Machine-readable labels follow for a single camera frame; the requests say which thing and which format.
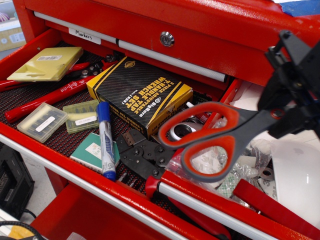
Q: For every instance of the clear bit case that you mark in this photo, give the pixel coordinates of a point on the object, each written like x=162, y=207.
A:
x=81, y=116
x=42, y=122

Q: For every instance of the yellow plastic case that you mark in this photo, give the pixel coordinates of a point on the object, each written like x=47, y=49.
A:
x=49, y=65

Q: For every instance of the cardboard box background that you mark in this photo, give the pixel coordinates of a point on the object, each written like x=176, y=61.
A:
x=11, y=35

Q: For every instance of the white paper sheets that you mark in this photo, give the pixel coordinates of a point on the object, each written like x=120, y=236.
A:
x=245, y=95

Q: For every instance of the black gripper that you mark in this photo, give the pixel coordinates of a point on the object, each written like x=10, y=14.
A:
x=296, y=77

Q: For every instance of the red grey scissors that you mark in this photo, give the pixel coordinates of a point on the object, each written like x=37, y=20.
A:
x=242, y=126

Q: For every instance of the red flat bar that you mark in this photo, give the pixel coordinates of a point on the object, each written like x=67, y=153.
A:
x=273, y=210

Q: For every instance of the red threadlocker bottle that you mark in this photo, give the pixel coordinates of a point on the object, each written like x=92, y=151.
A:
x=202, y=117

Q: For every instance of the black crimping tool red handles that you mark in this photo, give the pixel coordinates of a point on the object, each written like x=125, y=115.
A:
x=148, y=160

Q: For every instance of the red right open drawer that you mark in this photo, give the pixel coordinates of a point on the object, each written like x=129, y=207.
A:
x=240, y=217

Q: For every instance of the blue white marker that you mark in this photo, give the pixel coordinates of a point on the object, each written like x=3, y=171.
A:
x=106, y=141

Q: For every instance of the silver metal washer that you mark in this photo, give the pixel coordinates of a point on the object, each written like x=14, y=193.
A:
x=267, y=174

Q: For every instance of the black yellow tap wrench box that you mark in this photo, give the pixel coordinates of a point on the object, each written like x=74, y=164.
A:
x=142, y=95

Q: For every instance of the black device on floor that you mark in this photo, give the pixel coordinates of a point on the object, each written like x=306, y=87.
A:
x=16, y=183

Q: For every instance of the silver cabinet key lock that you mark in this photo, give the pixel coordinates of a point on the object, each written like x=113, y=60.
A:
x=167, y=39

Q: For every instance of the clear bit case right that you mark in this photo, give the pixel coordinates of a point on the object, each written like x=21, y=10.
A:
x=81, y=116

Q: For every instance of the silver round tape measure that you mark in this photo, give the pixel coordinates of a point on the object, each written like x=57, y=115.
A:
x=182, y=129

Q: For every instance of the red handled pliers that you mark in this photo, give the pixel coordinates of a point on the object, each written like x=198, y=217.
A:
x=78, y=76

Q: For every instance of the white apple mouse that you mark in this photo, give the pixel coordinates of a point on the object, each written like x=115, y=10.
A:
x=296, y=168

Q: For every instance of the red tool cabinet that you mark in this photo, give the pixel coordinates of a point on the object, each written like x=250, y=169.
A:
x=215, y=43

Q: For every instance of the white markers label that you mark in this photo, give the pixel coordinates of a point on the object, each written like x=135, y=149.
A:
x=84, y=35

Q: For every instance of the clear bit case left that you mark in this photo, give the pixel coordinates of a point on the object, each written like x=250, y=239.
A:
x=42, y=122

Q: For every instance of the green white small box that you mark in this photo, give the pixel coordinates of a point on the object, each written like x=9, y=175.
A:
x=88, y=153

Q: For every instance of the plastic bag of adhesive mounts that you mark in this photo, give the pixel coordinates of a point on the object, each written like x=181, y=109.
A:
x=211, y=160

